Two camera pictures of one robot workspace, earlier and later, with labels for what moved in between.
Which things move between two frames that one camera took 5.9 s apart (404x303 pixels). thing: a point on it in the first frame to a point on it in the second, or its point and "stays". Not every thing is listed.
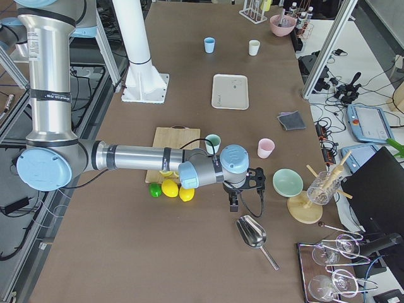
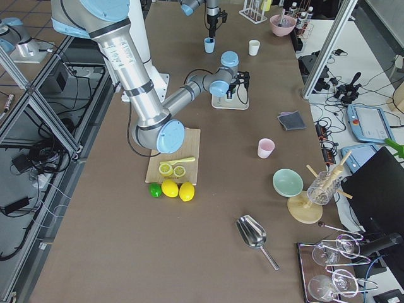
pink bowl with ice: (287, 25) stays
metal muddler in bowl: (279, 24) stays
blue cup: (209, 43) stays
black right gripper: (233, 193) to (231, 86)
